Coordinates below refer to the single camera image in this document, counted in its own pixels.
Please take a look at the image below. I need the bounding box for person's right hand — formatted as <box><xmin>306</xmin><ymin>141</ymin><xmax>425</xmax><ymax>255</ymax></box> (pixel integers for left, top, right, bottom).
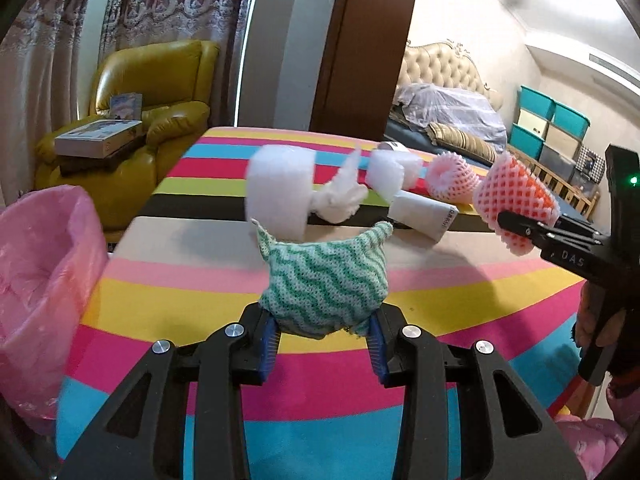
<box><xmin>572</xmin><ymin>280</ymin><xmax>628</xmax><ymax>356</ymax></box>

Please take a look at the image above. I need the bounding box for bed with blue sheet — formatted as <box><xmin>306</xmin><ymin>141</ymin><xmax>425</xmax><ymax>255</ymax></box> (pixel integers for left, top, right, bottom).
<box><xmin>385</xmin><ymin>115</ymin><xmax>601</xmax><ymax>221</ymax></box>

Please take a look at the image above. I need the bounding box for white foam piece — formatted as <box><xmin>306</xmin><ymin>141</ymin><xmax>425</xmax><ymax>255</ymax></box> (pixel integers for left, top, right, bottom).
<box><xmin>367</xmin><ymin>152</ymin><xmax>423</xmax><ymax>196</ymax></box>

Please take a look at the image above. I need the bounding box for checkered bag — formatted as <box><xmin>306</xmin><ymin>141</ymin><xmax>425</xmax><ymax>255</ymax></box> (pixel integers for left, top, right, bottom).
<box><xmin>575</xmin><ymin>145</ymin><xmax>608</xmax><ymax>176</ymax></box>

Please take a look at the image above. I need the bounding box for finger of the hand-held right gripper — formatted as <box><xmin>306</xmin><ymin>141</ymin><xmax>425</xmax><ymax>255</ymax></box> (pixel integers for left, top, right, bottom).
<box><xmin>555</xmin><ymin>214</ymin><xmax>611</xmax><ymax>239</ymax></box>
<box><xmin>496</xmin><ymin>211</ymin><xmax>601</xmax><ymax>256</ymax></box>

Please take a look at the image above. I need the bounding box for orange and white foam net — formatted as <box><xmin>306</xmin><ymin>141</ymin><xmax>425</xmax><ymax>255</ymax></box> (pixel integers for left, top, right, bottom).
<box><xmin>472</xmin><ymin>152</ymin><xmax>562</xmax><ymax>258</ymax></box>

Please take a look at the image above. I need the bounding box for small blue picture book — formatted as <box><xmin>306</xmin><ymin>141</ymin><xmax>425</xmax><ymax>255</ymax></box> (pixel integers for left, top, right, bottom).
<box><xmin>110</xmin><ymin>92</ymin><xmax>142</xmax><ymax>122</ymax></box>

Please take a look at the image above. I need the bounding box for pink padded clothing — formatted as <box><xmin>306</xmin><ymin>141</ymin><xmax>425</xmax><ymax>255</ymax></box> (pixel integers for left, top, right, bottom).
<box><xmin>552</xmin><ymin>407</ymin><xmax>633</xmax><ymax>480</ymax></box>

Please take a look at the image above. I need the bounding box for striped tablecloth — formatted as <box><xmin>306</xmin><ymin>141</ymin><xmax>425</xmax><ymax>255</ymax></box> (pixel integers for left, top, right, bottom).
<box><xmin>55</xmin><ymin>127</ymin><xmax>601</xmax><ymax>480</ymax></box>

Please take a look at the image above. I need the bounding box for wooden bed rail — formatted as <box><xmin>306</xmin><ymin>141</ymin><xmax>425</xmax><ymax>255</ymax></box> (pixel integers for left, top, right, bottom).
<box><xmin>520</xmin><ymin>155</ymin><xmax>601</xmax><ymax>211</ymax></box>

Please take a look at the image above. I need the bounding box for narrow pink lace curtain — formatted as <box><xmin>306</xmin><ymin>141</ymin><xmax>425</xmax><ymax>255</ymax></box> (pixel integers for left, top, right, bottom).
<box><xmin>107</xmin><ymin>0</ymin><xmax>251</xmax><ymax>128</ymax></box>

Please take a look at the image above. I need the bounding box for stack of storage bins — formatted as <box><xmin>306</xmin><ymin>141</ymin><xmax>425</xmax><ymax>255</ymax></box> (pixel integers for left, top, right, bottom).
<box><xmin>507</xmin><ymin>85</ymin><xmax>591</xmax><ymax>181</ymax></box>

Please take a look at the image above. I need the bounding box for wide pink lace curtain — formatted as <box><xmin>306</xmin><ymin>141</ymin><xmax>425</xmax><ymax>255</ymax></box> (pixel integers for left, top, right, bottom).
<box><xmin>0</xmin><ymin>0</ymin><xmax>101</xmax><ymax>206</ymax></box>

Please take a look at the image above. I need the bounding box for brown wooden door frame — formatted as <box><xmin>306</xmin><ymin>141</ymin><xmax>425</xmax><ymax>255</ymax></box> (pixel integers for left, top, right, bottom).
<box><xmin>310</xmin><ymin>0</ymin><xmax>423</xmax><ymax>138</ymax></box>

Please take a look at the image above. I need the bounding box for pink lined trash bin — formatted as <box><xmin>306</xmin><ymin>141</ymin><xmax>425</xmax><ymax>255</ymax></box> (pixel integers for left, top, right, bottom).
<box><xmin>0</xmin><ymin>185</ymin><xmax>108</xmax><ymax>421</ymax></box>

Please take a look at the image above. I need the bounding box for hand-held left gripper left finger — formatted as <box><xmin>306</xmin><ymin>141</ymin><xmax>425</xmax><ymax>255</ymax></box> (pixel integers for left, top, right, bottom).
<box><xmin>60</xmin><ymin>305</ymin><xmax>281</xmax><ymax>480</ymax></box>

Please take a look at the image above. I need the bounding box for dark flat book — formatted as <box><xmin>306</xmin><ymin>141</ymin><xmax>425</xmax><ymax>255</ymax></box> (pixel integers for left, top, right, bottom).
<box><xmin>59</xmin><ymin>147</ymin><xmax>146</xmax><ymax>176</ymax></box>

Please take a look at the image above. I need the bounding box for brown striped pillow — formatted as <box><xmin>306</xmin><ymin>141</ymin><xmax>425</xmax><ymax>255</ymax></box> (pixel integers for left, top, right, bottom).
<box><xmin>427</xmin><ymin>121</ymin><xmax>498</xmax><ymax>163</ymax></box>

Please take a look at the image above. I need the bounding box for large white flat book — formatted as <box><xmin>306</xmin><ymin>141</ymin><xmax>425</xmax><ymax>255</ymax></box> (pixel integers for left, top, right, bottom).
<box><xmin>54</xmin><ymin>120</ymin><xmax>146</xmax><ymax>157</ymax></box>

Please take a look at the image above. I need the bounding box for green zigzag cloth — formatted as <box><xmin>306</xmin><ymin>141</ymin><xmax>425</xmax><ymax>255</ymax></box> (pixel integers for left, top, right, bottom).
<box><xmin>252</xmin><ymin>219</ymin><xmax>394</xmax><ymax>338</ymax></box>

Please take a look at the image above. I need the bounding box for white foam roll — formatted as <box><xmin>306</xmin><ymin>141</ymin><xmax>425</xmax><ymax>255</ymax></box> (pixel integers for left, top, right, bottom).
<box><xmin>245</xmin><ymin>145</ymin><xmax>316</xmax><ymax>240</ymax></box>

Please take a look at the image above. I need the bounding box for pink foam fruit net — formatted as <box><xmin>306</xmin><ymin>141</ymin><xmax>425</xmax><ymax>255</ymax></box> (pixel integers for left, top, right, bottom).
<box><xmin>426</xmin><ymin>155</ymin><xmax>476</xmax><ymax>203</ymax></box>

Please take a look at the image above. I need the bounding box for white tube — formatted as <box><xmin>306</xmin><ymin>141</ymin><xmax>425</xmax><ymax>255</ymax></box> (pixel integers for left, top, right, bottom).
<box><xmin>390</xmin><ymin>195</ymin><xmax>458</xmax><ymax>241</ymax></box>

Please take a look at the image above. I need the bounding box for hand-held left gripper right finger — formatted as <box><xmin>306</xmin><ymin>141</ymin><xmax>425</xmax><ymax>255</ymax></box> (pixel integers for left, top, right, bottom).
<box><xmin>367</xmin><ymin>305</ymin><xmax>586</xmax><ymax>480</ymax></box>

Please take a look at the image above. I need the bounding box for yellow leather armchair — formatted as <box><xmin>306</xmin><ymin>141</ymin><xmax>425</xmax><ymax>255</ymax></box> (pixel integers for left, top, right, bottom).
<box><xmin>35</xmin><ymin>40</ymin><xmax>221</xmax><ymax>233</ymax></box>

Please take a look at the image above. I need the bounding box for beige tufted headboard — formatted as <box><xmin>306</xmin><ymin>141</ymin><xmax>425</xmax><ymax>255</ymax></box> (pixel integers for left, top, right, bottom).
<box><xmin>400</xmin><ymin>37</ymin><xmax>503</xmax><ymax>111</ymax></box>

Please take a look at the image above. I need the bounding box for ceiling air vent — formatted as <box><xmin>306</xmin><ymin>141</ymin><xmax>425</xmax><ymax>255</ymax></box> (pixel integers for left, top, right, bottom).
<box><xmin>587</xmin><ymin>52</ymin><xmax>640</xmax><ymax>86</ymax></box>

